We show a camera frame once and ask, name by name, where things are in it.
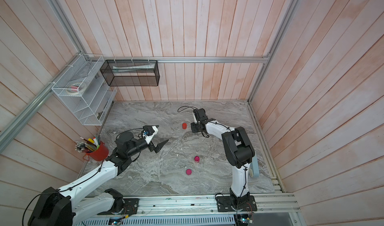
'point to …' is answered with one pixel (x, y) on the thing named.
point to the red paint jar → (184, 126)
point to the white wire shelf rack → (91, 106)
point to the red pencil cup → (100, 154)
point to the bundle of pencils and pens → (89, 145)
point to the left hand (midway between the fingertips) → (162, 133)
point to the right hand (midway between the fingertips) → (195, 125)
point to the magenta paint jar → (197, 159)
